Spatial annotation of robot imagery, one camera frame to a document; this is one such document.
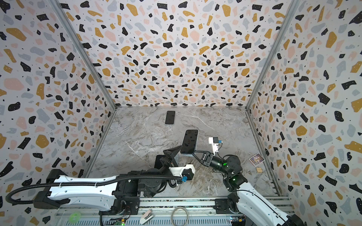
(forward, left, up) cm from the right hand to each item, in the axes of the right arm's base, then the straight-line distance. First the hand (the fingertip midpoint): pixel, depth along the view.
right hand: (190, 153), depth 65 cm
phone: (+6, +21, -29) cm, 36 cm away
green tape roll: (-23, +58, -25) cm, 67 cm away
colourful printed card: (+9, -42, -26) cm, 51 cm away
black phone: (+47, +18, -29) cm, 58 cm away
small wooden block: (+3, -43, -28) cm, 51 cm away
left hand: (-2, +3, +6) cm, 7 cm away
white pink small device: (-23, +22, -24) cm, 39 cm away
